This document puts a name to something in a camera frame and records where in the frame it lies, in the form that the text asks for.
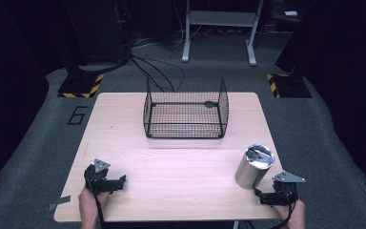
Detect silver metal can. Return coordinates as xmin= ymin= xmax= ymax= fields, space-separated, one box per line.
xmin=234 ymin=143 xmax=276 ymax=191

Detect grey tape piece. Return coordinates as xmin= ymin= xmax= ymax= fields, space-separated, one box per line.
xmin=47 ymin=195 xmax=71 ymax=212

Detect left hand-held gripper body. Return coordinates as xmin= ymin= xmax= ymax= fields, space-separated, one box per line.
xmin=83 ymin=157 xmax=112 ymax=196

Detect black floor cables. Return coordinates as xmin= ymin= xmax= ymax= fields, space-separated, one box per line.
xmin=129 ymin=54 xmax=186 ymax=94

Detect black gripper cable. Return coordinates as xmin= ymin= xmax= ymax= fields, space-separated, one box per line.
xmin=86 ymin=177 xmax=107 ymax=229
xmin=269 ymin=189 xmax=297 ymax=229

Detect black base with hazard stripes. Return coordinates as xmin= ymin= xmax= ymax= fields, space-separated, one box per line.
xmin=265 ymin=73 xmax=313 ymax=99
xmin=57 ymin=73 xmax=105 ymax=99

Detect person's right hand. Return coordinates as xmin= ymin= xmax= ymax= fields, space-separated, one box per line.
xmin=272 ymin=198 xmax=307 ymax=229

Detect person's left hand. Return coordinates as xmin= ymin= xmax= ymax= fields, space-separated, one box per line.
xmin=77 ymin=186 xmax=111 ymax=221

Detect white metal stand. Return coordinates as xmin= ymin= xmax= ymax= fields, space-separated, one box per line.
xmin=181 ymin=0 xmax=265 ymax=67

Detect black cabinet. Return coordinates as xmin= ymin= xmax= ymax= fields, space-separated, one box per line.
xmin=61 ymin=0 xmax=132 ymax=66

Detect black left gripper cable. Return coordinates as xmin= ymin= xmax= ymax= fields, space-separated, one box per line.
xmin=86 ymin=177 xmax=107 ymax=229

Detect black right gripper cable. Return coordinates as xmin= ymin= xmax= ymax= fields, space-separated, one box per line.
xmin=269 ymin=189 xmax=297 ymax=229

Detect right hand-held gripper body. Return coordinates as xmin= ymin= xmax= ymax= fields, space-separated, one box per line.
xmin=271 ymin=170 xmax=307 ymax=205

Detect black wire mesh basket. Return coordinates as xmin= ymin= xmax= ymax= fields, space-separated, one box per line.
xmin=142 ymin=76 xmax=230 ymax=140

